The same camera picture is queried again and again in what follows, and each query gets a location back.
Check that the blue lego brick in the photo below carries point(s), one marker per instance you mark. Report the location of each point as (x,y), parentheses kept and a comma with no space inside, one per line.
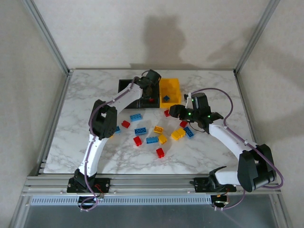
(189,132)
(117,129)
(152,140)
(140,131)
(166,98)
(135,117)

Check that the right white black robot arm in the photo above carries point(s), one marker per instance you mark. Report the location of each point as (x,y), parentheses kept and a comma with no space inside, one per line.
(228,137)

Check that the aluminium side rail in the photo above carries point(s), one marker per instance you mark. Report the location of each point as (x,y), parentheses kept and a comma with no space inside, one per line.
(243,95)
(54,123)

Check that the aluminium frame leg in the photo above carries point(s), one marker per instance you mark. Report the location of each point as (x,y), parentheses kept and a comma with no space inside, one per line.
(282,213)
(19,213)

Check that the yellow plastic bin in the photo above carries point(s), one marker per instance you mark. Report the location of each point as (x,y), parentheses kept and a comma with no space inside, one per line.
(174,93)

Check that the base wiring with small board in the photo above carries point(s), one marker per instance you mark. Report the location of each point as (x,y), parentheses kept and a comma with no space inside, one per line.
(97,186)
(224,202)

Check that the red lego brick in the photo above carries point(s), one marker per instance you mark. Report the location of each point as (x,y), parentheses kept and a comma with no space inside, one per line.
(160,152)
(167,114)
(137,140)
(126,124)
(183,124)
(151,100)

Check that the aluminium frame post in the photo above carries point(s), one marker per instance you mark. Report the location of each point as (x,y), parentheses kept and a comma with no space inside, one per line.
(256,35)
(47,35)

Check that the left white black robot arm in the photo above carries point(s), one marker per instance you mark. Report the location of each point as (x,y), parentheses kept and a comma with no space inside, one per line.
(95,152)

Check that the wide aluminium base rail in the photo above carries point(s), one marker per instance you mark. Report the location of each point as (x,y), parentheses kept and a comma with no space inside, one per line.
(152,184)

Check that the orange yellow lego brick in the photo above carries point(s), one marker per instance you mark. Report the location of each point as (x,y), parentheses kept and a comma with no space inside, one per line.
(158,129)

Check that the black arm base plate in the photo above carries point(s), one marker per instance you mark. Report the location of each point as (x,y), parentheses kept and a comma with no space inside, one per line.
(104,184)
(200,184)

